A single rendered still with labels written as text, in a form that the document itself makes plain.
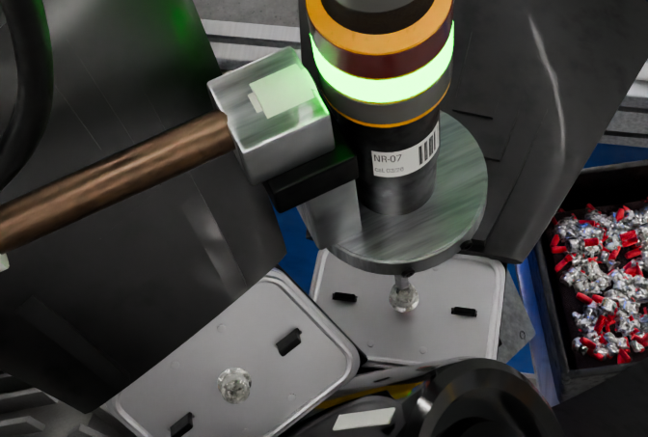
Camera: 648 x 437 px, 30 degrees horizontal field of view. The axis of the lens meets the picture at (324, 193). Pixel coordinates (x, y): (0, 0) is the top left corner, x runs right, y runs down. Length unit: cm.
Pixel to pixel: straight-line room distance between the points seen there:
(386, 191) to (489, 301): 15
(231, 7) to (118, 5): 174
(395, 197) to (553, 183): 19
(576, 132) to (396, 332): 15
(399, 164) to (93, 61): 11
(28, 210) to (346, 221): 12
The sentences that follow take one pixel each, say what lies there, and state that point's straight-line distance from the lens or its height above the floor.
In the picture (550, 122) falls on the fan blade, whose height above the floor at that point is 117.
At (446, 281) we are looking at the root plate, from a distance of 57.
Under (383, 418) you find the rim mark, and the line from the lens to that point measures 47.
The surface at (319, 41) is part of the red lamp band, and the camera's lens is 36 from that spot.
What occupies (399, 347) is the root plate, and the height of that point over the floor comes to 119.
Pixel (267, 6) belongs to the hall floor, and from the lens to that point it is 216.
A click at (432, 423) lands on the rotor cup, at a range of 47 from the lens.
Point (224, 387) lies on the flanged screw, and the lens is 48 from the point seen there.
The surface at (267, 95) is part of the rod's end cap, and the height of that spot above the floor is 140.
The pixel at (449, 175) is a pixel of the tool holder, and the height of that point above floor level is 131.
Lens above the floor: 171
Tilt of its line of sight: 61 degrees down
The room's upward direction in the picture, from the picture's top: 11 degrees counter-clockwise
